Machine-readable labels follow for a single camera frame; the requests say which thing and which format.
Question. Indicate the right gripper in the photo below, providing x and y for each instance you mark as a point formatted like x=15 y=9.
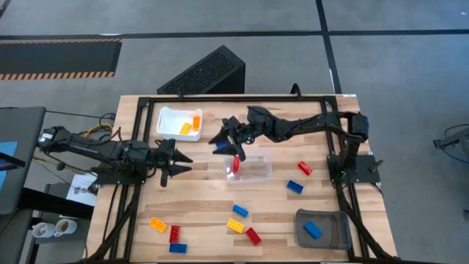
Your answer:
x=243 y=135

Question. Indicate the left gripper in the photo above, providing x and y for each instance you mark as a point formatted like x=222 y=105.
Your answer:
x=161 y=159

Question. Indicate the blue toy brick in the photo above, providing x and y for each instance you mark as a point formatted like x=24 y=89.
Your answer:
x=221 y=145
x=295 y=187
x=313 y=230
x=240 y=210
x=178 y=248

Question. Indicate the red toy brick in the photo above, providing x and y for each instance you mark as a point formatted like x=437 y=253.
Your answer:
x=174 y=234
x=305 y=168
x=236 y=164
x=253 y=236

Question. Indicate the yellow toy brick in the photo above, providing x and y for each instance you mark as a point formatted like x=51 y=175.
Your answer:
x=196 y=123
x=235 y=225
x=185 y=128

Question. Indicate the orange toy brick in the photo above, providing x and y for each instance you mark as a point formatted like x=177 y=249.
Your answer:
x=158 y=224

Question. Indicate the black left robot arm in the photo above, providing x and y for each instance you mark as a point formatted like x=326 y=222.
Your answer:
x=95 y=148

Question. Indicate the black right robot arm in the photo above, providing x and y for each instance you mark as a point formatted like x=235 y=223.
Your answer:
x=311 y=124

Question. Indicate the clear plastic bin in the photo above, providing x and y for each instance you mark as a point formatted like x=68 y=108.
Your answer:
x=256 y=172

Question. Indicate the white plastic bin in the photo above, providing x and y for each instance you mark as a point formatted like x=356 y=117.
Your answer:
x=170 y=121

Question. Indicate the black perforated computer case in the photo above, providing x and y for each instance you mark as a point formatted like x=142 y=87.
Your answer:
x=205 y=69

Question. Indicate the printed white paper sheet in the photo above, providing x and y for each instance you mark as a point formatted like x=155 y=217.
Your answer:
x=82 y=194

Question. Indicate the white cup with brown drink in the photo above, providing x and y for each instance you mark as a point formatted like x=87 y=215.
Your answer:
x=66 y=227

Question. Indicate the white label strip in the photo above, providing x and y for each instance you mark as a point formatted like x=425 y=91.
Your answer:
x=350 y=95

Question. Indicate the smoky grey plastic bin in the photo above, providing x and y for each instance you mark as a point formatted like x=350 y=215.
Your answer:
x=337 y=234

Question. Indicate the empty white cup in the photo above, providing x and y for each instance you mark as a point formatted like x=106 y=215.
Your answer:
x=43 y=230

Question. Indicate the grey side table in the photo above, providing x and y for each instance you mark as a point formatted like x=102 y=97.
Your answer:
x=25 y=124

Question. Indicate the black hazard-striped floor mat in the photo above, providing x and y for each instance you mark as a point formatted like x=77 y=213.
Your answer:
x=55 y=56

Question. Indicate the blue sheet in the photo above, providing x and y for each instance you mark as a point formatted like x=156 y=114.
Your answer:
x=7 y=147

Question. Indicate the black aluminium table frame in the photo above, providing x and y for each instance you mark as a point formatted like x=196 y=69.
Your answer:
x=201 y=99

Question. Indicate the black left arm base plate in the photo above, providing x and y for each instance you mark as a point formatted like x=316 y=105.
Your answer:
x=117 y=179

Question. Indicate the black cart frame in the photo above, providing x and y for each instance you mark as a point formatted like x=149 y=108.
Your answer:
x=55 y=204

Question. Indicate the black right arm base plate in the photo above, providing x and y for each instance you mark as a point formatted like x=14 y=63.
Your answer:
x=364 y=170

